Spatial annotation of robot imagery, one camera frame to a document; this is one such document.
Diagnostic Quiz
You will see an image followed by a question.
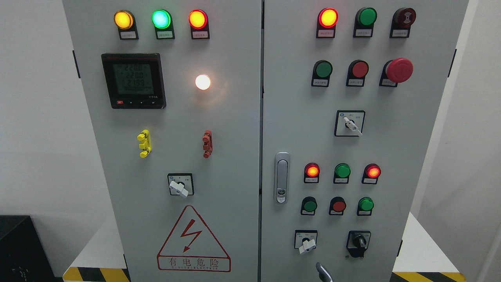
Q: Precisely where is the red emergency stop button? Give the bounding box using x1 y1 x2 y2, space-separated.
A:
379 57 413 87

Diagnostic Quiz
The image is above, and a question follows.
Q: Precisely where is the red push button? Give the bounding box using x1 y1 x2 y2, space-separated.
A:
346 60 369 87
328 197 346 215

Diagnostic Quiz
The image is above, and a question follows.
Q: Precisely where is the green indicator middle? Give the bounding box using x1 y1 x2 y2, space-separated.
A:
333 163 351 184

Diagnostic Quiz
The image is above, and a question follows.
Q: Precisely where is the white selector switch left door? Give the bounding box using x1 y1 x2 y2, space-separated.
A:
167 173 195 199

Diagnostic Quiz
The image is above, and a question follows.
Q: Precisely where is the white selector switch upper right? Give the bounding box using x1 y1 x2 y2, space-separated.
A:
334 110 366 136

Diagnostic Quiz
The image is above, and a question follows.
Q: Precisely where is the red push button upper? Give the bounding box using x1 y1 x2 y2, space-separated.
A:
346 60 369 87

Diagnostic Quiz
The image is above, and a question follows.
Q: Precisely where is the green push button upper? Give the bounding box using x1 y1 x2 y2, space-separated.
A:
311 60 333 87

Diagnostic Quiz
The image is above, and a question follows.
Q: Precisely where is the grey left cabinet door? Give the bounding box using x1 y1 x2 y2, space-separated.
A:
63 0 262 282

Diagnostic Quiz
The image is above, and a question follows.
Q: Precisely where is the red indicator light left door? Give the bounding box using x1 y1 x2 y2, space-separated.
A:
188 9 210 40

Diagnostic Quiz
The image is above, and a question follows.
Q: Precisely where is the white platform hazard striped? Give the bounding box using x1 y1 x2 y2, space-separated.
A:
62 214 466 282

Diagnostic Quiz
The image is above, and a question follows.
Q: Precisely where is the white selector switch lower right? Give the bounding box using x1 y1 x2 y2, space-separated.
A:
294 229 318 255

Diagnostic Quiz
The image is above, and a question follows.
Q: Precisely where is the grey cabinet door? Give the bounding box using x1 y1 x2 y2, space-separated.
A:
261 0 469 282
63 0 262 282

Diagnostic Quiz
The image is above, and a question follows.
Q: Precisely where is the red indicator light top right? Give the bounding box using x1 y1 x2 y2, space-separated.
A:
315 7 339 39

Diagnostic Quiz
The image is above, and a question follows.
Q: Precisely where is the red terminal connector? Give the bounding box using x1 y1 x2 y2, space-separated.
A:
202 130 213 159

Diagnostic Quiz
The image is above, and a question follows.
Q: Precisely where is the yellow indicator light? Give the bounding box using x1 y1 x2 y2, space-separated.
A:
114 10 139 40

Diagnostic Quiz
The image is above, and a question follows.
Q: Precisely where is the white selector switch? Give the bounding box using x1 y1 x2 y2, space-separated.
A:
294 229 318 255
334 110 366 136

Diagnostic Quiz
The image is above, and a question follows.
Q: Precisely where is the green lit indicator light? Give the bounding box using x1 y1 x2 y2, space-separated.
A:
151 9 175 40

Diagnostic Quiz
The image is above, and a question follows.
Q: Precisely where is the white lit indicator light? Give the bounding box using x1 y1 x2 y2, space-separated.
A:
195 74 211 90

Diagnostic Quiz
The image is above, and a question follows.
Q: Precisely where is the grey right cabinet door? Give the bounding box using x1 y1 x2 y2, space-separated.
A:
261 0 469 282

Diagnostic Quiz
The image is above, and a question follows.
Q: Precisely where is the black digital power meter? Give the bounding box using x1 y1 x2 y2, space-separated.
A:
101 53 166 109

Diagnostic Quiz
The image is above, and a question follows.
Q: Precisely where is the yellow terminal connector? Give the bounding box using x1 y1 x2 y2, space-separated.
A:
137 130 152 158

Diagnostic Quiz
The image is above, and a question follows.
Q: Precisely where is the red lit indicator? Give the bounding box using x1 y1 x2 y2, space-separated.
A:
303 163 320 183
361 163 381 184

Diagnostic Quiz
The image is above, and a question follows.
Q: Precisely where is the black box lower left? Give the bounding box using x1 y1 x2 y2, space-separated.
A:
0 215 55 282

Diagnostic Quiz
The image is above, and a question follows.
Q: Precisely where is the red lit indicator left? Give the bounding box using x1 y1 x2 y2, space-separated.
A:
303 163 320 183

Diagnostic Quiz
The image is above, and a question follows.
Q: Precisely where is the red electric warning sticker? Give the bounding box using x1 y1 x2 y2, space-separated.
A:
157 205 231 272

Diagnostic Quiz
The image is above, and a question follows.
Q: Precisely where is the green push button lower right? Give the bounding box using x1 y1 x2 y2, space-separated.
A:
357 197 374 216

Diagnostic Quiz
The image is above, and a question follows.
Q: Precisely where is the red push button lower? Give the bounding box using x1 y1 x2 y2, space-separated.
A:
328 197 346 215

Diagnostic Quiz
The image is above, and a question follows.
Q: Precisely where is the dark red buzzer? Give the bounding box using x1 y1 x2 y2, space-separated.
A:
389 7 416 38

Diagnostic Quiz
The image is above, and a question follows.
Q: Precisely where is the silver door handle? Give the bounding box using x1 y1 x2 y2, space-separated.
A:
274 152 290 204

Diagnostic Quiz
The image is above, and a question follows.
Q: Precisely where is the grey robot hand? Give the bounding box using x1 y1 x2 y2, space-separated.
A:
315 262 333 282

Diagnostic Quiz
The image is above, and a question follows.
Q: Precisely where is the black key switch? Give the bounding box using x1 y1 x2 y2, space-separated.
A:
346 230 371 258

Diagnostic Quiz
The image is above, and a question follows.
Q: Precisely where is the green indicator top right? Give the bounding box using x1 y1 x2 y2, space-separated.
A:
353 7 377 38

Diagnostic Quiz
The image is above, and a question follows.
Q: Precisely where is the red lit indicator right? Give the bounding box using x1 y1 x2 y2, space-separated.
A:
361 163 381 184

